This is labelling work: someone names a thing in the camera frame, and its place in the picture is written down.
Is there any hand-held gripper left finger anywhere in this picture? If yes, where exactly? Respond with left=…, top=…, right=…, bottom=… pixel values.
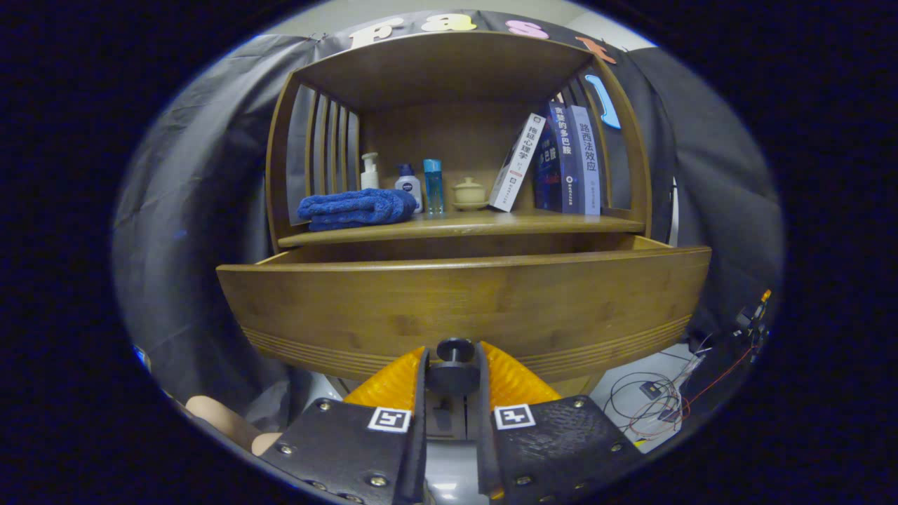
left=258, top=345, right=430, bottom=505

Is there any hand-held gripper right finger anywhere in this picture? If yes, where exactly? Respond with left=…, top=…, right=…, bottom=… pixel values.
left=477, top=341, right=646, bottom=505

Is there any wooden countertop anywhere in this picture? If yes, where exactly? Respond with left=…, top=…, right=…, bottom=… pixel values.
left=277, top=208, right=646, bottom=248

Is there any wooden cabinet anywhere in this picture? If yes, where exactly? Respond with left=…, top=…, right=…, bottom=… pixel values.
left=265, top=29, right=653, bottom=439

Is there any folded blue towel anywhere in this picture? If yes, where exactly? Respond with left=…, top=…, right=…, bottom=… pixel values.
left=297, top=188, right=418, bottom=232

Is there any beige lidded tea cup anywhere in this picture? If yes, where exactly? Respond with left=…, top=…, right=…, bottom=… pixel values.
left=452, top=177, right=490, bottom=212

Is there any white bottle with blue cap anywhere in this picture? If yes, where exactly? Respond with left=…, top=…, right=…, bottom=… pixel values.
left=394, top=164, right=424, bottom=213

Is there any clear blue bottle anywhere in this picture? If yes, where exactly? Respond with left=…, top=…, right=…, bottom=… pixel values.
left=422, top=159, right=445, bottom=215

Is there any white book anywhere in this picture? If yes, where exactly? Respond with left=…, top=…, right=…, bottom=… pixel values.
left=489, top=113, right=547, bottom=213

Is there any orange and black device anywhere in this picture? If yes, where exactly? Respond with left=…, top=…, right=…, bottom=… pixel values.
left=733, top=289, right=772, bottom=337

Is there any dark blue book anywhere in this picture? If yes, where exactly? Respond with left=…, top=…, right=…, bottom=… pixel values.
left=533, top=101, right=583, bottom=215

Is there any pale grey-blue book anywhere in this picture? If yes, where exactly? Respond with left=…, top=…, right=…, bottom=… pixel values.
left=567, top=105, right=603, bottom=216

